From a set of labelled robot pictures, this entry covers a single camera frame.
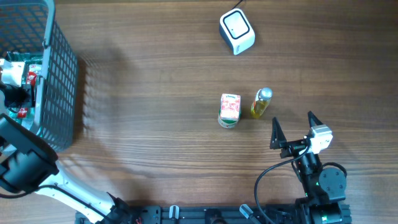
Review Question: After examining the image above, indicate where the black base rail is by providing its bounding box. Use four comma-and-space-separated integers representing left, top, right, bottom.
74, 203, 352, 224

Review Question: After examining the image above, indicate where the green sponge package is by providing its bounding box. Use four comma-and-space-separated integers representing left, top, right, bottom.
7, 52, 43, 129

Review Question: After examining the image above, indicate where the grey plastic mesh basket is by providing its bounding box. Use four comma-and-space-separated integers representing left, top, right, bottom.
1, 0, 79, 152

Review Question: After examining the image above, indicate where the camera cable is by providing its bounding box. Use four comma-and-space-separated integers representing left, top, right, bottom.
253, 143, 311, 224
0, 185, 113, 218

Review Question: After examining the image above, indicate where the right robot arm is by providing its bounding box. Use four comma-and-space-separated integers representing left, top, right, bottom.
264, 111, 352, 224

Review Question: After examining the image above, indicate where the green lidded cup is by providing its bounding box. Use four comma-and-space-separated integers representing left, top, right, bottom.
218, 110, 241, 129

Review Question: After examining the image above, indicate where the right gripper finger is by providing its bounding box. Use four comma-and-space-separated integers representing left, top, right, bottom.
307, 111, 323, 128
270, 117, 287, 149

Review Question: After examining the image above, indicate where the red tissue pack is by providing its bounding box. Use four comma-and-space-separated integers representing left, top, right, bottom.
220, 93, 241, 121

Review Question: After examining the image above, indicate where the right camera cable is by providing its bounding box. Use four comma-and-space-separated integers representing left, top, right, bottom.
253, 143, 311, 224

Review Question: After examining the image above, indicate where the yellow dish soap bottle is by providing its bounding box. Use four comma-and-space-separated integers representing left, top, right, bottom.
251, 87, 273, 119

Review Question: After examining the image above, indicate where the white barcode scanner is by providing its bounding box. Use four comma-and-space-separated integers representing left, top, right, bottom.
219, 8, 256, 55

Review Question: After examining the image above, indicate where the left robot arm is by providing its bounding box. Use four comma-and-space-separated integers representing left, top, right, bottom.
1, 83, 139, 223

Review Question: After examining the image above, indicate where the left camera cable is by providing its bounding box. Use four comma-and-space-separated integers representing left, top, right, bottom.
0, 185, 113, 218

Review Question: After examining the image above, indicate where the red coffee stick sachet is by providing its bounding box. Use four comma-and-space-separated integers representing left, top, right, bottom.
17, 72, 37, 119

